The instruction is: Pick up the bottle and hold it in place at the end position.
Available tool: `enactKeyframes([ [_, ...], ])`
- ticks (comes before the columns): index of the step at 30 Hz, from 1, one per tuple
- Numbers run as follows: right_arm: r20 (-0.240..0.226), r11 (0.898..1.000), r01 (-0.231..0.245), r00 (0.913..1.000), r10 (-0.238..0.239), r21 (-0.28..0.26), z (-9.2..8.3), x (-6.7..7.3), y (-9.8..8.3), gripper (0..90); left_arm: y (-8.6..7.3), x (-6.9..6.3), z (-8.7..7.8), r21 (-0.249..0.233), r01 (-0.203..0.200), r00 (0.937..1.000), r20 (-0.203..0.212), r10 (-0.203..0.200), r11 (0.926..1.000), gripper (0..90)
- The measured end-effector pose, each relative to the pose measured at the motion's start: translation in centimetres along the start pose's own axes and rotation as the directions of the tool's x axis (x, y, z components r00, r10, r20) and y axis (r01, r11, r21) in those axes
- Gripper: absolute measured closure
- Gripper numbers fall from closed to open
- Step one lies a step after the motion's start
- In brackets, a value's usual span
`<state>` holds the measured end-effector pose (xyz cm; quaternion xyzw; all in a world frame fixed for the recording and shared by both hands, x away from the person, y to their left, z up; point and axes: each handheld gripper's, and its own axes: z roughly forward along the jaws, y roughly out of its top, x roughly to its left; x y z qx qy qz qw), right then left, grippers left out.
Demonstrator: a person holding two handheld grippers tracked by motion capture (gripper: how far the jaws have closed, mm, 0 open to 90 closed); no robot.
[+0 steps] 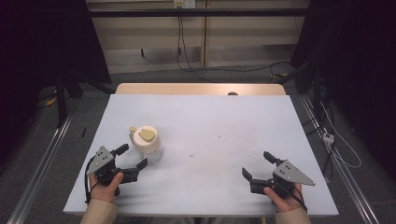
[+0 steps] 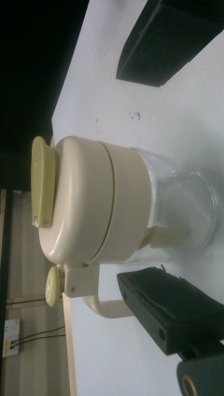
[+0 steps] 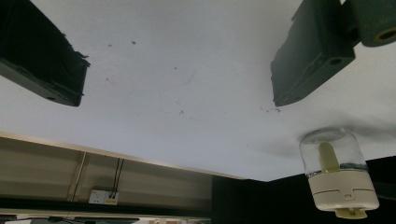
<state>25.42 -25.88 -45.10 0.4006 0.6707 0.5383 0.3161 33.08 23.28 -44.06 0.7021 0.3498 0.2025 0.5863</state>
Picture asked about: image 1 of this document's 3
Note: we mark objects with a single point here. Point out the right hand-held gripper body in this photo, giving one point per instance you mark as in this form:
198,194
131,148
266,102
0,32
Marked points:
291,174

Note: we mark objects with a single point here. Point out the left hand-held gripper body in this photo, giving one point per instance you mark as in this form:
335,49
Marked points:
100,160

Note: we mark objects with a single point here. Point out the glass jar with cream lid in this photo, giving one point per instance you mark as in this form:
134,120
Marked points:
146,143

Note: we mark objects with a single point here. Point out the person's right hand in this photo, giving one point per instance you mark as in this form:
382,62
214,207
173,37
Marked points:
286,203

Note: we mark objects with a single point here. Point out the person's left hand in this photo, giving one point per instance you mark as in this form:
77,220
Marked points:
104,193

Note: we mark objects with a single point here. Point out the white power strip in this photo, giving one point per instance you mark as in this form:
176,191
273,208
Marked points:
328,138

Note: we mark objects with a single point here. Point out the black metal stand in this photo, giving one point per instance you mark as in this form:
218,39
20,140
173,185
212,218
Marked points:
316,90
61,102

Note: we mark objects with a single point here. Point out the light wooden table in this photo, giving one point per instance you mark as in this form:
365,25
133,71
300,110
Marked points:
186,88

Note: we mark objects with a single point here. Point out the black curtain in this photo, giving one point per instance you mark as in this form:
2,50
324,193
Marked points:
46,40
358,46

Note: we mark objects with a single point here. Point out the black horizontal bar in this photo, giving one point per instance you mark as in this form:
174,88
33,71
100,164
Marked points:
199,12

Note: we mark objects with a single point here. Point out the metal floor rail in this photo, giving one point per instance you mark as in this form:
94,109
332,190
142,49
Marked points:
348,183
40,169

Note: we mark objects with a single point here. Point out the white wall socket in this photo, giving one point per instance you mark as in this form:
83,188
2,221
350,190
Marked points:
184,3

